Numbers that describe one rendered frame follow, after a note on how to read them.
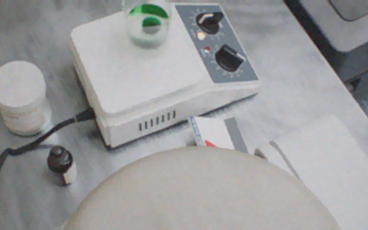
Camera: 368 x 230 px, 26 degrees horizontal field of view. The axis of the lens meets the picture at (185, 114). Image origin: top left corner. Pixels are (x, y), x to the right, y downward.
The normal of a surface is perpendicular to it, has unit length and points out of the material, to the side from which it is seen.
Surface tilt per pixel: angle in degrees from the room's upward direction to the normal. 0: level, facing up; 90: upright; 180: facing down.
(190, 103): 90
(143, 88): 0
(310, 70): 0
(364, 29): 0
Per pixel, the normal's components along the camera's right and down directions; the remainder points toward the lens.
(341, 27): 0.03, -0.44
